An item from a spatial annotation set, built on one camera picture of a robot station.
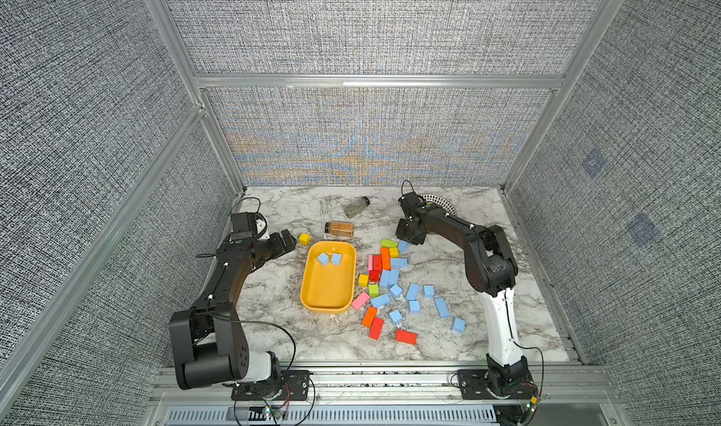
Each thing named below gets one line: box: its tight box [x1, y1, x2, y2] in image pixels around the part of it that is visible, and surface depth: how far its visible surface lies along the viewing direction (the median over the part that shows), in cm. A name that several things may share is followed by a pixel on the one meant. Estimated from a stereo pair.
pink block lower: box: [351, 291, 370, 311], surface depth 90 cm
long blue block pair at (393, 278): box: [388, 267, 400, 286], surface depth 94 cm
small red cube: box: [368, 270, 383, 284], surface depth 94 cm
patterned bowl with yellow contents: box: [418, 194, 459, 216], surface depth 115 cm
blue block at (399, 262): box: [390, 258, 409, 268], surface depth 97 cm
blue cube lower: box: [409, 300, 422, 315], surface depth 87 cm
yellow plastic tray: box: [300, 240, 357, 315], surface depth 94 cm
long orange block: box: [380, 246, 392, 272], surface depth 99 cm
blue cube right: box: [423, 285, 435, 300], surface depth 90 cm
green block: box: [380, 238, 399, 248], surface depth 105 cm
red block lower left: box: [368, 317, 384, 341], surface depth 85 cm
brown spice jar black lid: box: [323, 220, 355, 238], surface depth 105 cm
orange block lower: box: [361, 305, 379, 328], surface depth 87 cm
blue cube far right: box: [452, 318, 467, 334], surface depth 83 cm
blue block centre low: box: [370, 293, 391, 308], surface depth 90 cm
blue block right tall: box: [405, 282, 420, 301], surface depth 91 cm
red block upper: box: [372, 254, 383, 272], surface depth 97 cm
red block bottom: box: [395, 329, 418, 346], surface depth 83 cm
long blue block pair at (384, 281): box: [379, 269, 390, 289], surface depth 94 cm
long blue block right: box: [434, 297, 451, 319], surface depth 89 cm
